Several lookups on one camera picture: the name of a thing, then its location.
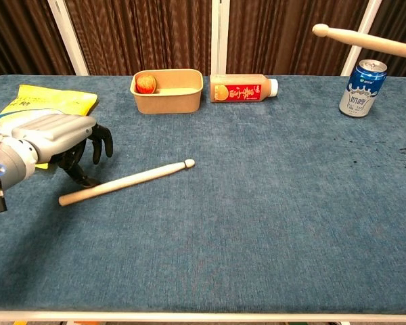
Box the red apple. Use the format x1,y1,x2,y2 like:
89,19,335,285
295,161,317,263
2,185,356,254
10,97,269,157
135,74,158,95

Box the wooden drumstick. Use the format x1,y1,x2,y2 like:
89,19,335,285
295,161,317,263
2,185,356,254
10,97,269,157
311,23,406,62
58,158,196,207

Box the brown paper food box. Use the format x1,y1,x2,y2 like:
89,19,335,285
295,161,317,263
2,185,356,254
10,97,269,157
129,68,204,115

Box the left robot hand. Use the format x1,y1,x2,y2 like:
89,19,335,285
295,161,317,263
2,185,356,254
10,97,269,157
11,113,114,188

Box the brown curtain screen panel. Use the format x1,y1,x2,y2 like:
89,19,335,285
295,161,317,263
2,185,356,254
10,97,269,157
0,0,76,79
225,0,370,77
355,0,406,80
64,0,213,77

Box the blue white drink can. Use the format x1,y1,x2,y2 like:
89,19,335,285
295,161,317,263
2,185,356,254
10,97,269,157
338,59,388,118

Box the orange juice bottle red label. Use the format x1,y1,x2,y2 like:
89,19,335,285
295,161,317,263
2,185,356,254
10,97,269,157
209,73,279,104

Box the white screen frame post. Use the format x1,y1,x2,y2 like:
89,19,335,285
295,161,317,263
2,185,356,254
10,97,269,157
210,0,229,76
340,0,384,77
47,0,90,77

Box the blue table cloth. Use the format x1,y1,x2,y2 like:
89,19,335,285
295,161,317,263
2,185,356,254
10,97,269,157
0,74,406,316

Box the yellow chips bag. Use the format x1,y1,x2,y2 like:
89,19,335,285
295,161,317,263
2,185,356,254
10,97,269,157
0,84,99,170

